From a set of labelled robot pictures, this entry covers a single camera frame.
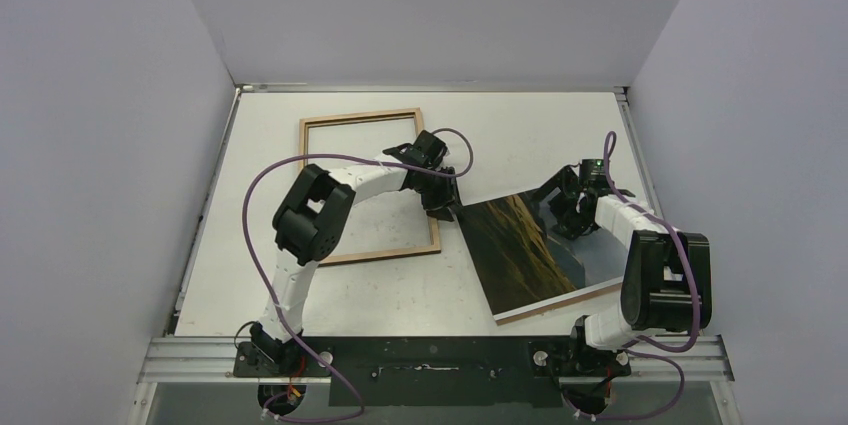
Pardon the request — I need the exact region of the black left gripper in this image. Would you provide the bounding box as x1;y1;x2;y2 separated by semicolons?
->
416;167;465;222

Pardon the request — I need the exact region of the landscape photo print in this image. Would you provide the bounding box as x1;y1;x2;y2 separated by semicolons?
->
459;190;626;315

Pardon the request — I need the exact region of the wooden picture frame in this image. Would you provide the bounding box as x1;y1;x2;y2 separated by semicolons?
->
299;108;441;267

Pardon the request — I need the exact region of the brown frame backing board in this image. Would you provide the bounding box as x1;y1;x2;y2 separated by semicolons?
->
493;277;623;325

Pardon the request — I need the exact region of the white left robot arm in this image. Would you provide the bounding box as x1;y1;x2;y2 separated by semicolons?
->
250;131;462;376

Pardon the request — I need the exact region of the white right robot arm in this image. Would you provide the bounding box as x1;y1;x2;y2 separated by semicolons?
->
532;159;713;374

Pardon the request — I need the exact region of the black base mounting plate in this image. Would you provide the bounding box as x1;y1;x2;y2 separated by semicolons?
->
232;336;631;408

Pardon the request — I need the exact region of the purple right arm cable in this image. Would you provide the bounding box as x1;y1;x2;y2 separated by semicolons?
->
563;131;704;423

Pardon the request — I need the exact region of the aluminium rail front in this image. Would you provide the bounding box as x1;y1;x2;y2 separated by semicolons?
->
137;335;735;384

